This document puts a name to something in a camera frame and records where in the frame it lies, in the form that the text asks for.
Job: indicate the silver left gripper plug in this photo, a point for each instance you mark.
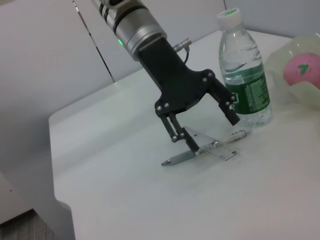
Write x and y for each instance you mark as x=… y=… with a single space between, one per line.
x=182 y=44

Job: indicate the silver ballpoint pen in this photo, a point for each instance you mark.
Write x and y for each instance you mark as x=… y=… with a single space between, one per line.
x=180 y=157

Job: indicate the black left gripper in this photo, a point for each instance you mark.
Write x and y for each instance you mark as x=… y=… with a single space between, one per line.
x=172 y=82

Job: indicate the translucent green plastic bowl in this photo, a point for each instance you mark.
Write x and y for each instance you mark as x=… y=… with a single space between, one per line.
x=302 y=97

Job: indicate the clear plastic ruler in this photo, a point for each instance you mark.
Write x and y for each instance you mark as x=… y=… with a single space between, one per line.
x=222 y=151

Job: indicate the clear green-label water bottle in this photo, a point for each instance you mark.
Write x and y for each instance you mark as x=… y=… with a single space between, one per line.
x=245 y=75

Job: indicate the pink toy peach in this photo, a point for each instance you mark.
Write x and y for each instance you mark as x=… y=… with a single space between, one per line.
x=302 y=70

